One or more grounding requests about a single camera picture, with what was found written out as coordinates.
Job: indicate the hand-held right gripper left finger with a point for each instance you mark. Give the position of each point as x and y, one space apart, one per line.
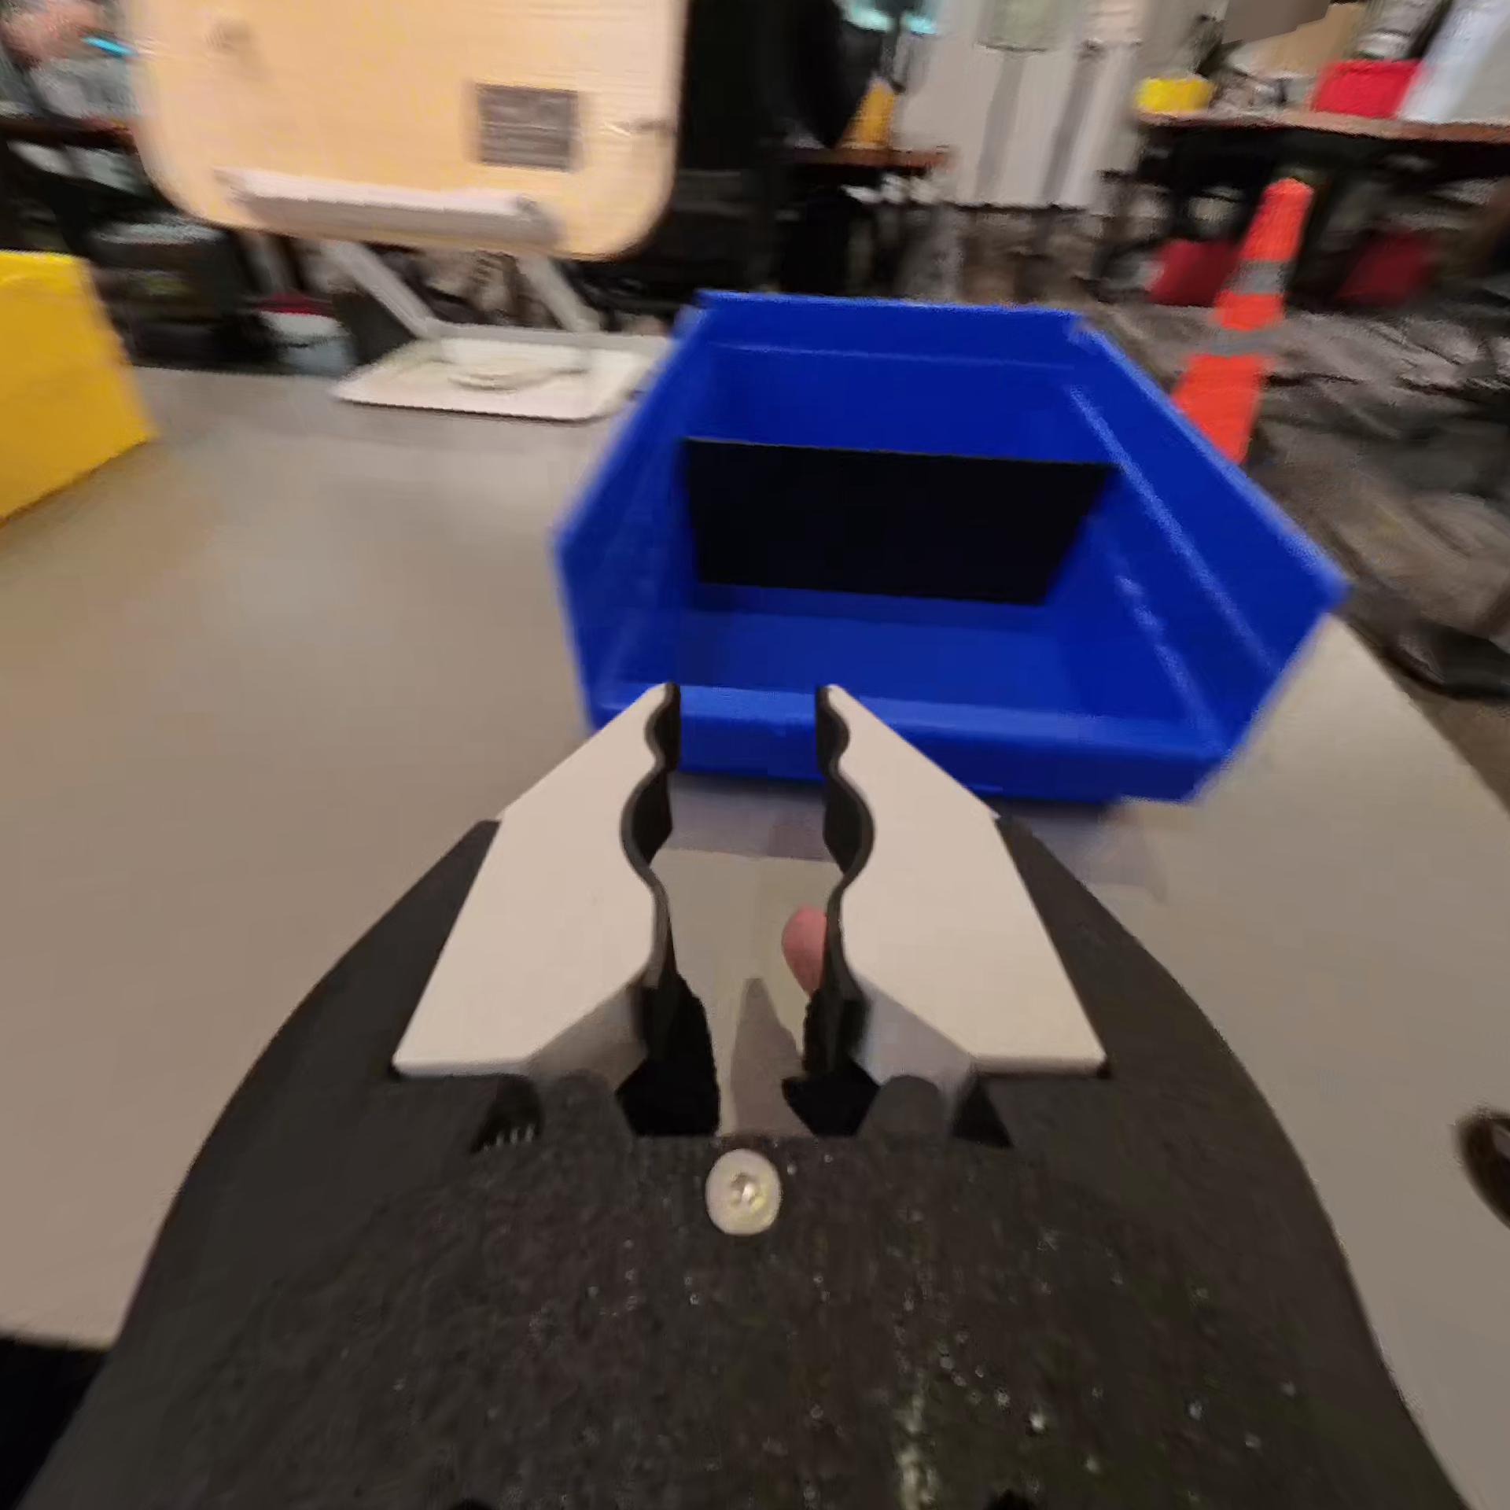
531 945

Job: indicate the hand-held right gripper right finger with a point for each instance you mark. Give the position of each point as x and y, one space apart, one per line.
968 945

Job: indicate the blue storage bin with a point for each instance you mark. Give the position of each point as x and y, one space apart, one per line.
945 684

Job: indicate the yellow storage bin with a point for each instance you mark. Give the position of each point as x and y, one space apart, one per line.
60 379

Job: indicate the person's right hand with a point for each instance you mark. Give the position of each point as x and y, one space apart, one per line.
806 945

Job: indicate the black bin divider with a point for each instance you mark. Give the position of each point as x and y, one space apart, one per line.
885 521

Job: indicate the orange traffic cone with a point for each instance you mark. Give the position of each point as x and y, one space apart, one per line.
1250 296

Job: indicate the red box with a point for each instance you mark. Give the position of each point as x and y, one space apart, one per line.
1193 272

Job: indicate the red bag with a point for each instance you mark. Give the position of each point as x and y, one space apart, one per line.
1387 269

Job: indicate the black office chair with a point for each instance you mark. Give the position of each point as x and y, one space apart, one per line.
756 118

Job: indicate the wooden stand with white base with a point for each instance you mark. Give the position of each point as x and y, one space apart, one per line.
355 95

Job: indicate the small yellow bin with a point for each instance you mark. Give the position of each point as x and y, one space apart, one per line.
1175 95

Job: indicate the dark work table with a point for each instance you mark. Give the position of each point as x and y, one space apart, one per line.
1299 125

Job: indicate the red bin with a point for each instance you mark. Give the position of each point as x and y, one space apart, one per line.
1363 89

